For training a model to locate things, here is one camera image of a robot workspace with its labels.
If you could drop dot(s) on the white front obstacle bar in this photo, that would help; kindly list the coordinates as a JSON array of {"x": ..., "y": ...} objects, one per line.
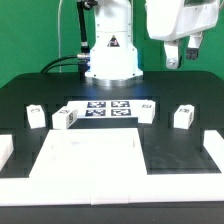
[{"x": 96, "y": 191}]

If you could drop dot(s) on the white left obstacle block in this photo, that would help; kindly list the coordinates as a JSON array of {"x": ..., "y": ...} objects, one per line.
[{"x": 6, "y": 149}]

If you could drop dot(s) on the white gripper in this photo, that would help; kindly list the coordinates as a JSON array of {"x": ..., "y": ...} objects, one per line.
[{"x": 169, "y": 20}]

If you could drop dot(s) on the fiducial marker sheet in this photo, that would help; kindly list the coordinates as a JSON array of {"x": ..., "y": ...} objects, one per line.
[{"x": 107, "y": 108}]

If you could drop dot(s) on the white square tabletop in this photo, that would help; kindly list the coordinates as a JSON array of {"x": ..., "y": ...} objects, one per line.
[{"x": 83, "y": 153}]

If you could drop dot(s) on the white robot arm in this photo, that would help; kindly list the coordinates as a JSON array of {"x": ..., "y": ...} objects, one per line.
[{"x": 114, "y": 59}]

